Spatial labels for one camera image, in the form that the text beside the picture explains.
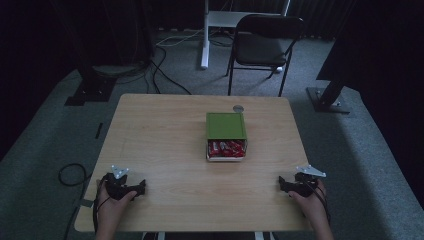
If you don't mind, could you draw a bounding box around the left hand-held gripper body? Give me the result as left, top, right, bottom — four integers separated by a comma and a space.
101, 164, 141, 202

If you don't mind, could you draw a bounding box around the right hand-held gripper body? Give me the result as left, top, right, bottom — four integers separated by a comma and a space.
289, 164, 328, 198

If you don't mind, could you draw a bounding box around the white drawer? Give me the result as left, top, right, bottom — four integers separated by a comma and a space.
205, 138, 249, 163

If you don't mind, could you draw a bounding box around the pile of red snack packets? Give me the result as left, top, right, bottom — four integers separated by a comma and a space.
207, 139, 247, 159

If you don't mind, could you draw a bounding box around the green box with red items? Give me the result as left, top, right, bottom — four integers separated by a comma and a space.
205, 112, 248, 141

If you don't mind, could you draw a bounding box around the person's left hand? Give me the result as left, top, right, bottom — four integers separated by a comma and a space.
96, 179, 138, 221

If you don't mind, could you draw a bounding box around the person's right hand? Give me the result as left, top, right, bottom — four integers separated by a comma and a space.
287, 180, 330, 220

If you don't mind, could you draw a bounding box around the white table leg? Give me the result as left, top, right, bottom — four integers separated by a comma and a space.
254, 231, 277, 240

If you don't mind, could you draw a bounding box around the black folding chair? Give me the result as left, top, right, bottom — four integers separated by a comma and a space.
226, 13, 305, 98

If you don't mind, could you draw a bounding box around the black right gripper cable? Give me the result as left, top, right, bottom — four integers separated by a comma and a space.
308, 181, 332, 223

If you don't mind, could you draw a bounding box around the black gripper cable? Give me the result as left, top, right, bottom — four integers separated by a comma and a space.
308, 181, 332, 223
92, 178, 112, 234

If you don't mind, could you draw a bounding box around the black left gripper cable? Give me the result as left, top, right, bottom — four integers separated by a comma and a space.
92, 178, 112, 234

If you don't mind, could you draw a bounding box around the black looped floor cable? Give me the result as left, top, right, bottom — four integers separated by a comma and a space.
58, 162, 88, 240

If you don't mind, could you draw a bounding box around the black stand with base plate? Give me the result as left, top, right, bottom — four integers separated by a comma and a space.
306, 0, 388, 115
64, 0, 118, 107

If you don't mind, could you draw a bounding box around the white floor cable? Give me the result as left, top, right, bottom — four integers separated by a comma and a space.
155, 28, 205, 48

